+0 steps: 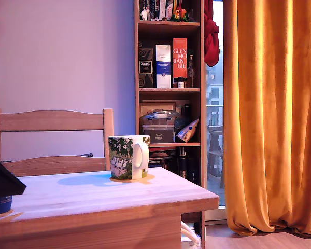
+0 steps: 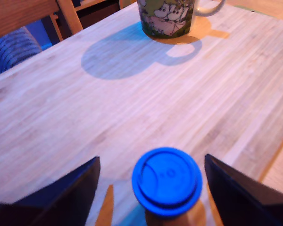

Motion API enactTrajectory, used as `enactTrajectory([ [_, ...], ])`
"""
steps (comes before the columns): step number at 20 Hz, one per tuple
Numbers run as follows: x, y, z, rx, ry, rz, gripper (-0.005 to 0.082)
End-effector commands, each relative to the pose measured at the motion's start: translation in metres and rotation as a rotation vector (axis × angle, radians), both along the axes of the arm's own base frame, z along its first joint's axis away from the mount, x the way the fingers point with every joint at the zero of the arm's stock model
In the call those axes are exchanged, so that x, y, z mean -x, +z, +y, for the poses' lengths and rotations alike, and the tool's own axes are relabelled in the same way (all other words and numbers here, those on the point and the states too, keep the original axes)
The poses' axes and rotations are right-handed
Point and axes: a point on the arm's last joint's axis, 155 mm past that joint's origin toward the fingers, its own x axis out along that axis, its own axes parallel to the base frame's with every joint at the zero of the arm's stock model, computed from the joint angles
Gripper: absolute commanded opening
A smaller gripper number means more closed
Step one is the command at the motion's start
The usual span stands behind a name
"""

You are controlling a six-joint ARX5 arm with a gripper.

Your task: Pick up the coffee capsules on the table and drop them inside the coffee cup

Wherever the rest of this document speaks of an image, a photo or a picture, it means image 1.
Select wooden chair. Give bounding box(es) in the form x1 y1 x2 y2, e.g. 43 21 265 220
0 107 115 178

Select white mug green cartoon print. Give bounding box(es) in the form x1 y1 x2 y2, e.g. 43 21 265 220
108 134 150 180

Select cork coaster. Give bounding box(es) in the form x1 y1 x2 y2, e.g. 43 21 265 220
109 173 156 184

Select black pen gift box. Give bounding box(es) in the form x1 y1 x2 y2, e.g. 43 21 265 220
144 129 175 144

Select clear plastic storage box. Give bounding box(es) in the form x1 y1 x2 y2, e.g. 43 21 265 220
139 108 182 136

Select black box with swirls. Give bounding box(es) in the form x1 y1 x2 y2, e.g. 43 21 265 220
138 41 156 88

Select black tube with gold band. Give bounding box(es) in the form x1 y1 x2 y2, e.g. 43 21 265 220
178 146 189 179

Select snack bag with blue label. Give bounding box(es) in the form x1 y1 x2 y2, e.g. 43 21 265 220
174 118 200 143

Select white and blue box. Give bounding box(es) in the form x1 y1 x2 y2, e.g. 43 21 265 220
155 44 172 89

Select white power strip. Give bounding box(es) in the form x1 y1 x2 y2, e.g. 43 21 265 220
181 240 203 249

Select balcony chair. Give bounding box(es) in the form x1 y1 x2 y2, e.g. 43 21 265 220
207 124 225 189

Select wooden bookshelf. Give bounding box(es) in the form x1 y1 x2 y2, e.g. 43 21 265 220
133 0 207 249

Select clear glass bottle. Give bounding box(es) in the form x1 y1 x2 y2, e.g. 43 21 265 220
187 50 195 88

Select red whisky box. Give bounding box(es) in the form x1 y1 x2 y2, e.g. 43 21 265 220
172 38 188 88

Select white figurine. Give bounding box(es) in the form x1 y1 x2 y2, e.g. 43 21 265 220
140 5 152 21

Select dark book white lettering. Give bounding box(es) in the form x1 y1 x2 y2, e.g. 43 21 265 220
148 0 160 19

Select white book red lettering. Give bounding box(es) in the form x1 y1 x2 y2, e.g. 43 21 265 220
165 0 176 17

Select colourful parrot figurine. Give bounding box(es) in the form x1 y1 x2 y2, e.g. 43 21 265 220
170 7 190 22

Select red knotted curtain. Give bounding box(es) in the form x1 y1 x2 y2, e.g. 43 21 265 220
203 0 220 67

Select orange curtain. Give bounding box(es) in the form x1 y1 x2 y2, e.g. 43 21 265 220
222 0 311 237

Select white cable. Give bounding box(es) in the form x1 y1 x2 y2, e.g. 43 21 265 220
180 220 202 243

